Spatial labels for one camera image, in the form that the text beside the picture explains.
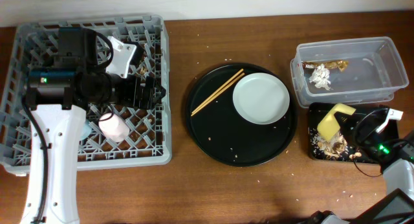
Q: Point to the grey round plate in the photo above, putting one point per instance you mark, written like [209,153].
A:
[261,98]

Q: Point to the yellow bowl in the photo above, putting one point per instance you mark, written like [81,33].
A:
[329,126]

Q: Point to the wooden chopstick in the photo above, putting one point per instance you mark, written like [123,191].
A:
[216,91]
[220,94]

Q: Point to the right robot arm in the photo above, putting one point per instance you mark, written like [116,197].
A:
[395,159]

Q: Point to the brown snack wrapper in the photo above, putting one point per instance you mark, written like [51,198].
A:
[336,64]

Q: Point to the round black tray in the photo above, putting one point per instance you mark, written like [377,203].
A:
[223,134]

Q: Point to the pink cup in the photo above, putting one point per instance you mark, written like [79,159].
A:
[113,127]

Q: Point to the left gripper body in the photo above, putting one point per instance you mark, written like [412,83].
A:
[125,91]

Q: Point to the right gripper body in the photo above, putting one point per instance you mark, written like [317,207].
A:
[367,137]

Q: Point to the black rectangular tray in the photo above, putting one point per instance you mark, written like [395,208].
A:
[316,113]

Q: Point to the grey dishwasher rack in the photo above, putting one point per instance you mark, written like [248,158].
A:
[149,139]

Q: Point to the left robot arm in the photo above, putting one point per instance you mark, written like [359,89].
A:
[89,68]

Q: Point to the white tissue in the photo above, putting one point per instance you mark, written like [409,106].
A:
[320,77]

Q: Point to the light blue cup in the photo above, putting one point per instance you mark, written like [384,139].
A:
[86,130]

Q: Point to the food scraps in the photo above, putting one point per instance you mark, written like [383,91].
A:
[337,149]

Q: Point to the clear plastic bin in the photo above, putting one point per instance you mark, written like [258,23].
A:
[375,71]

